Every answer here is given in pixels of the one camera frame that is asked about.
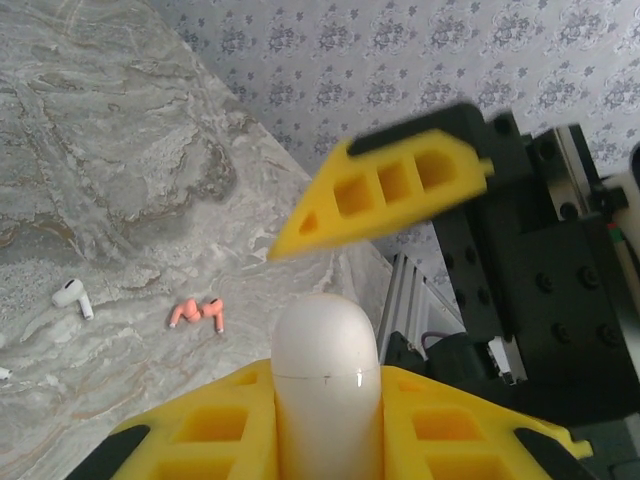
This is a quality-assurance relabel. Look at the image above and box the aluminium frame rail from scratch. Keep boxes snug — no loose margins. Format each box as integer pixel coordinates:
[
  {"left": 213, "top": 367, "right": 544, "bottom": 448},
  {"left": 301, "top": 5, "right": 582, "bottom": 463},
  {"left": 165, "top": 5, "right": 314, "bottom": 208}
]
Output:
[{"left": 377, "top": 249, "right": 454, "bottom": 361}]

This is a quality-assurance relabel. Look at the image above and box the pink wireless earbud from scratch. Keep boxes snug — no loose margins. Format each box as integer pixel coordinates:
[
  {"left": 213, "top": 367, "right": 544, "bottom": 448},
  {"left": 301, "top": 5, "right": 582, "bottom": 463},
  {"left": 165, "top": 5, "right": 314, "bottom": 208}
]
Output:
[
  {"left": 199, "top": 297, "right": 226, "bottom": 335},
  {"left": 168, "top": 298, "right": 202, "bottom": 330}
]

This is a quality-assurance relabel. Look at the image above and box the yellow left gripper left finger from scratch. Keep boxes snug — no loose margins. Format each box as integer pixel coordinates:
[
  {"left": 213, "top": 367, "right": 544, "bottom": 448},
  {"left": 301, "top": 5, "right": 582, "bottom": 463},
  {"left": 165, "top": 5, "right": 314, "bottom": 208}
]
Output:
[{"left": 74, "top": 362, "right": 279, "bottom": 480}]

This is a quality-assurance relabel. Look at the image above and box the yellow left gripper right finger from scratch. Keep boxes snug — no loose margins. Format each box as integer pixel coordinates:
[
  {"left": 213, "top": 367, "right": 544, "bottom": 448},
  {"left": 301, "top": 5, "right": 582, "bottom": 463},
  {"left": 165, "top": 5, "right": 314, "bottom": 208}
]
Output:
[{"left": 382, "top": 366, "right": 596, "bottom": 480}]

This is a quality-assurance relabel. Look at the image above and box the white earbud charging case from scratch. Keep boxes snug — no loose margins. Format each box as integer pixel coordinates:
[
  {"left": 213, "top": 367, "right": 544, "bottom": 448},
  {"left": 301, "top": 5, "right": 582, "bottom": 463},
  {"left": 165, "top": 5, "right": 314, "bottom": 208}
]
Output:
[{"left": 269, "top": 293, "right": 384, "bottom": 480}]

